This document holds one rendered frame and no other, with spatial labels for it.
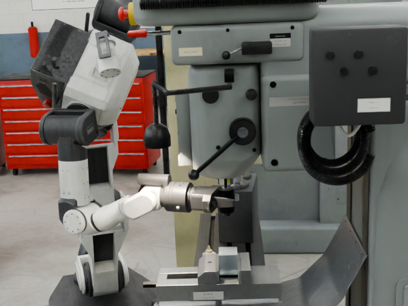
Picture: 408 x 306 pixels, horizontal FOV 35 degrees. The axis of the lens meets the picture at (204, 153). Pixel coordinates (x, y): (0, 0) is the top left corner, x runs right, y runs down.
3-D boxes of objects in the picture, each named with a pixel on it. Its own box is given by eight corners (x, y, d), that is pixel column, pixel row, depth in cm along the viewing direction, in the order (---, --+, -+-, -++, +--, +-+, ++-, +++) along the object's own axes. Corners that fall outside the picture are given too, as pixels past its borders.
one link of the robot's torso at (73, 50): (23, 125, 226) (19, 81, 193) (62, 47, 239) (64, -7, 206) (104, 157, 228) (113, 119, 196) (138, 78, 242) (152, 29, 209)
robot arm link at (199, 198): (209, 190, 180) (168, 188, 183) (210, 223, 182) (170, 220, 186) (221, 177, 191) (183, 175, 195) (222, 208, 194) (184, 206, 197)
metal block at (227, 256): (219, 275, 181) (218, 255, 180) (219, 266, 187) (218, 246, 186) (238, 274, 181) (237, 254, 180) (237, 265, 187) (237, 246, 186)
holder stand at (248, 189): (218, 242, 226) (216, 187, 221) (226, 220, 247) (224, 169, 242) (253, 243, 224) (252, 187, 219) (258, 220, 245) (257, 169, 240)
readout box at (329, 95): (313, 128, 141) (313, 30, 136) (308, 119, 150) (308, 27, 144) (407, 125, 140) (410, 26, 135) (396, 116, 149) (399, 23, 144)
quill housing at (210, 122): (191, 184, 174) (185, 65, 166) (195, 164, 194) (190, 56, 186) (262, 183, 173) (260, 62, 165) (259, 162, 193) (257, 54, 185)
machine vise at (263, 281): (155, 311, 180) (153, 274, 177) (160, 287, 194) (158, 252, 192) (282, 308, 179) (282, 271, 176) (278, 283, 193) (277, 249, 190)
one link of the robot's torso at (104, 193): (77, 224, 256) (65, 107, 249) (121, 218, 261) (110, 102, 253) (81, 234, 241) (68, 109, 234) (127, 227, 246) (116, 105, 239)
